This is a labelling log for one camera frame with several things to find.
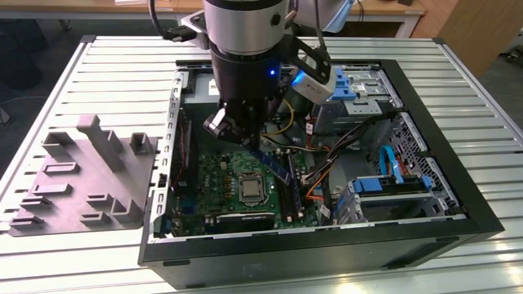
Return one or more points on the RAM stick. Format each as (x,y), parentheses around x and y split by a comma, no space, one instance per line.
(271,165)
(297,190)

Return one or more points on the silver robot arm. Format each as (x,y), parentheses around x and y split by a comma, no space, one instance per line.
(244,24)

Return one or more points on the blue drive latch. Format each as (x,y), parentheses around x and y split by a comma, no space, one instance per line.
(340,88)

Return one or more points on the black case fan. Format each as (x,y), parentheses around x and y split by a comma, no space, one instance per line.
(180,144)

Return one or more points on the silver optical drive cage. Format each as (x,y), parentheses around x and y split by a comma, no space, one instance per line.
(363,108)

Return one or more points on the green motherboard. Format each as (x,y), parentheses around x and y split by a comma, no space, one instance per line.
(212,171)

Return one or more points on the CPU socket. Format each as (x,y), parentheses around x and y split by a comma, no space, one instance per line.
(249,175)

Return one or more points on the silver CPU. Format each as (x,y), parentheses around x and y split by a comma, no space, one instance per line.
(249,189)

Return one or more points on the hard disk in blue carrier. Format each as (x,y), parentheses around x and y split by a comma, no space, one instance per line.
(361,185)

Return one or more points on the black graphics card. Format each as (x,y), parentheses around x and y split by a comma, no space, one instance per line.
(244,218)

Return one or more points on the grey parts rack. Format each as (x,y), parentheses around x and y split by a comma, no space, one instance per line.
(81,183)

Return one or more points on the silver disk bay cage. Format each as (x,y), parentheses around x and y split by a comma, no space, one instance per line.
(392,199)

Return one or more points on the wooden cabinet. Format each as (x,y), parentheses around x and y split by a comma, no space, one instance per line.
(477,30)

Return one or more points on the black PC case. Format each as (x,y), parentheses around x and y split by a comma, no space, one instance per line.
(285,260)

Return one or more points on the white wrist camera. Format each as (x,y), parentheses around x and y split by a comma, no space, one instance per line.
(312,88)

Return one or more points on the black camera bracket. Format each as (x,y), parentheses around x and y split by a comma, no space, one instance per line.
(309,58)

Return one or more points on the wooden desk white frame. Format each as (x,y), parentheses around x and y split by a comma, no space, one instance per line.
(61,6)
(388,10)

